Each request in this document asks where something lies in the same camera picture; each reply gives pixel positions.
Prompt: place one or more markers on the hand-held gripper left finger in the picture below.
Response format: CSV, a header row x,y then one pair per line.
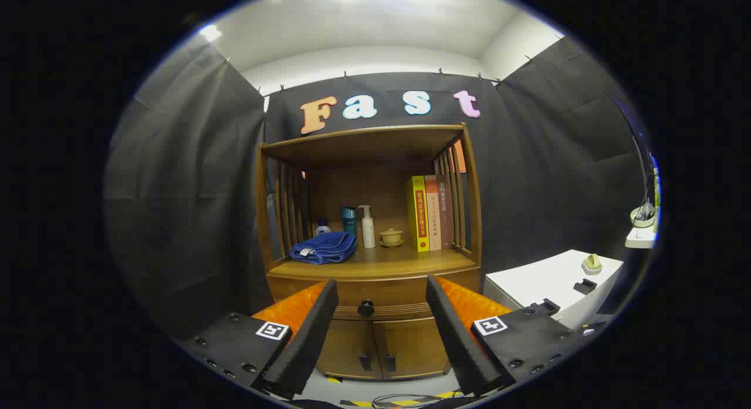
x,y
311,338

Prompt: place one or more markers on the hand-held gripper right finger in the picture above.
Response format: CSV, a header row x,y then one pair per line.
x,y
457,338

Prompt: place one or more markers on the black drawer knob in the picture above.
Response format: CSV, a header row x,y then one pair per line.
x,y
365,307

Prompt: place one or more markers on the wooden drawer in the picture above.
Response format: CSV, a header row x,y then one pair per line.
x,y
381,288

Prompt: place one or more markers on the wooden cabinet door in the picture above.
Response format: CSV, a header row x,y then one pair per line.
x,y
416,347
346,350

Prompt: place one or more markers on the wooden countertop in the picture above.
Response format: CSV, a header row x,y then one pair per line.
x,y
399,259

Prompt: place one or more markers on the white side cabinet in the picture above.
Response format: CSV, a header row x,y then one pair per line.
x,y
540,280

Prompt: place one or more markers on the wooden cabinet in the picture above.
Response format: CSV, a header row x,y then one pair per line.
x,y
364,145

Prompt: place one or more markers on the yellow black floor tape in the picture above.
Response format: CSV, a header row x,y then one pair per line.
x,y
405,403

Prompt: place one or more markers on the blue folded towel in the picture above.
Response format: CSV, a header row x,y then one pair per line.
x,y
325,247

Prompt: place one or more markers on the small white blue-capped bottle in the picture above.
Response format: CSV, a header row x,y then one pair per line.
x,y
322,228

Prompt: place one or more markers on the yellow lidded teacup with saucer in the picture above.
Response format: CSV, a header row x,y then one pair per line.
x,y
391,237

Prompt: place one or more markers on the white pump bottle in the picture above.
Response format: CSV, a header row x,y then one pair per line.
x,y
368,230

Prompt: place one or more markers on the tall blue bottle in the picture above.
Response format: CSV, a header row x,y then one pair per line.
x,y
349,220

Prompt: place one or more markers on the orange and white book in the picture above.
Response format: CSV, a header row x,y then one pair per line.
x,y
433,215

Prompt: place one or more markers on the brown book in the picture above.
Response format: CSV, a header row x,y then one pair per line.
x,y
446,212

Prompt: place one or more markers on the yellow book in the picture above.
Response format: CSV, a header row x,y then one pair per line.
x,y
418,215

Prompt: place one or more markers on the small black block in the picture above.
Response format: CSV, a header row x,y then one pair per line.
x,y
585,286

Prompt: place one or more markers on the pale tape roll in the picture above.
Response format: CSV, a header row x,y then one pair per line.
x,y
591,264

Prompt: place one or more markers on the pale bowl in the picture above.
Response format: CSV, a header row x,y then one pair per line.
x,y
642,218

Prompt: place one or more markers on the white wall shelf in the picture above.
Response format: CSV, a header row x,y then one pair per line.
x,y
640,237

